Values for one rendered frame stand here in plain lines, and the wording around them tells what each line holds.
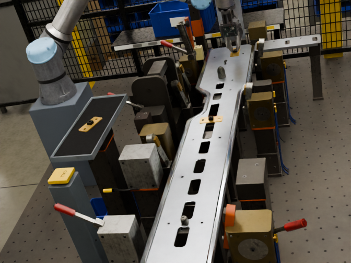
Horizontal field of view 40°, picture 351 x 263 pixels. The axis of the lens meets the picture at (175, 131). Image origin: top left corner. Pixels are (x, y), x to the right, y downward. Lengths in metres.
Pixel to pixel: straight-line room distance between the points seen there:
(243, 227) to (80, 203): 0.48
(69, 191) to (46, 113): 0.65
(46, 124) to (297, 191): 1.01
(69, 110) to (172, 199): 0.69
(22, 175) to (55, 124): 1.87
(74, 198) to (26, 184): 2.32
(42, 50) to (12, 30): 2.43
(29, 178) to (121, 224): 2.49
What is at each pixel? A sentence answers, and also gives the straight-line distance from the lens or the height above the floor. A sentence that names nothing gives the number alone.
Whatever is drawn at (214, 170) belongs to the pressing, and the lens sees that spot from 1.48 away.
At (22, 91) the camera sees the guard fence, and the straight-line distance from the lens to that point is 4.57.
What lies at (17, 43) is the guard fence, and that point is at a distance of 4.36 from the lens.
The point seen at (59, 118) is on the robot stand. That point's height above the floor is 1.05.
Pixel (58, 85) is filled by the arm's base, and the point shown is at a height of 1.17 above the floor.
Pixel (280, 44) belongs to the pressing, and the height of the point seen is 1.00.
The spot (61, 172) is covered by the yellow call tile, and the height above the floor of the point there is 1.16.
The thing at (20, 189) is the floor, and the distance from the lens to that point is 3.67.
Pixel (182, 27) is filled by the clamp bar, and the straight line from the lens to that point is 2.09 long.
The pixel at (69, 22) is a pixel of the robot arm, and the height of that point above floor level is 1.35.
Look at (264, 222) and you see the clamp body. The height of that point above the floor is 1.06.
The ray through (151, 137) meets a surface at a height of 1.11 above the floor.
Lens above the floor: 1.88
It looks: 31 degrees down
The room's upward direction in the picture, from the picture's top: 15 degrees counter-clockwise
